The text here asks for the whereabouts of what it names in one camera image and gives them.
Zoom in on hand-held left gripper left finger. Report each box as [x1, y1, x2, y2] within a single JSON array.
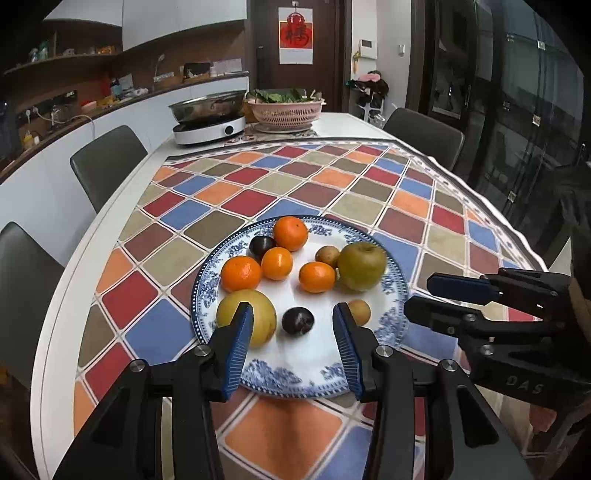
[[53, 301, 254, 480]]

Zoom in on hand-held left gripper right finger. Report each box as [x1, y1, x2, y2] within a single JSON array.
[[332, 302, 536, 480]]

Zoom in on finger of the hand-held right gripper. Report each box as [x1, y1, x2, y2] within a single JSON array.
[[404, 296, 559, 344], [427, 268, 573, 319]]

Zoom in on yellow pear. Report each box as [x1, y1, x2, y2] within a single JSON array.
[[216, 288, 278, 348]]

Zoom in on small brown round fruit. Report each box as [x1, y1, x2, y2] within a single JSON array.
[[315, 246, 341, 269], [347, 299, 372, 325]]

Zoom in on blue patterned white plate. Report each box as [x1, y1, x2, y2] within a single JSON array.
[[191, 215, 411, 400]]

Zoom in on dark purple plum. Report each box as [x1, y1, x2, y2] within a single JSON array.
[[249, 235, 277, 260], [281, 307, 315, 336]]

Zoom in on orange mandarin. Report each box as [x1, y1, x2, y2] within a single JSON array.
[[298, 261, 336, 294], [220, 255, 262, 294], [272, 215, 309, 252], [261, 247, 294, 281]]

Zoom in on green apple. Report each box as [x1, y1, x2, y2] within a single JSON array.
[[337, 242, 387, 292]]

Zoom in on grey dining chair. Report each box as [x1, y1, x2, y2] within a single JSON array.
[[70, 124, 149, 213], [0, 222, 65, 384], [382, 107, 465, 171]]

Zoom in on colourful checkered tablecloth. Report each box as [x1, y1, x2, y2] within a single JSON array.
[[74, 138, 550, 480]]

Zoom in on dark glass sliding door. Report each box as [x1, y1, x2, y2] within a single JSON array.
[[416, 0, 591, 259]]

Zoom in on white induction cooker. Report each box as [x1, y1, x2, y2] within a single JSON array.
[[172, 114, 247, 147]]

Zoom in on pile of clothes on stool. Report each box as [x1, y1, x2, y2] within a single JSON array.
[[346, 69, 391, 125]]

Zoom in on round woven trivet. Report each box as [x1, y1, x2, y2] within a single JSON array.
[[253, 121, 319, 136]]

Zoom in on pink plastic basket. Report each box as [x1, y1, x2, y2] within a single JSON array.
[[245, 97, 326, 128]]

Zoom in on steel cooking pan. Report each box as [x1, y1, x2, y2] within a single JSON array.
[[167, 90, 247, 126]]

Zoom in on green leafy vegetables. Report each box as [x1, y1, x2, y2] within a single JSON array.
[[249, 88, 321, 105]]

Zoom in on white sideboard cabinet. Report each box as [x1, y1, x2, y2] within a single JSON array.
[[0, 76, 250, 227]]

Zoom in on brown wooden door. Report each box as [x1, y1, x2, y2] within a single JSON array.
[[245, 0, 342, 114]]

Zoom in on red and white wall calendar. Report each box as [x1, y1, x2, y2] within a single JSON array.
[[278, 7, 315, 64]]

